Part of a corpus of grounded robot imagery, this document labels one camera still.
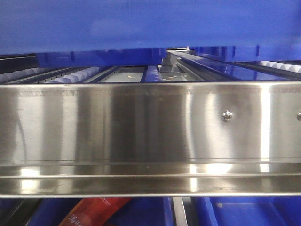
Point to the blue bin behind on rack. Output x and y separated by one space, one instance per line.
102 58

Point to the large blue plastic bin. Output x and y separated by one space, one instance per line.
37 26

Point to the blue bin on lower shelf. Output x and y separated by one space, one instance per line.
238 211

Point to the red cardboard box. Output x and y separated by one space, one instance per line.
93 211

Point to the screw on steel rail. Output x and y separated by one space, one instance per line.
227 116

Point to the stainless steel rack front rail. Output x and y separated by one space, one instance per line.
150 139

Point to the white roller track strip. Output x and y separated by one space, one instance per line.
76 76

